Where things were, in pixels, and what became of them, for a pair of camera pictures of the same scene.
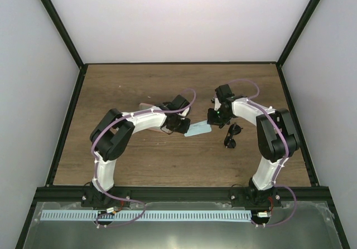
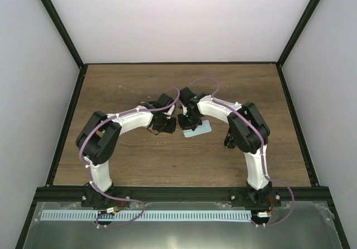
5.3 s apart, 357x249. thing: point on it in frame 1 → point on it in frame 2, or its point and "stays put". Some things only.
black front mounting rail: x=305 y=196 stays put
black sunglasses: x=234 y=129 stays put
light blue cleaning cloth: x=197 y=128 stays put
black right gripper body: x=220 y=118 → x=191 y=121
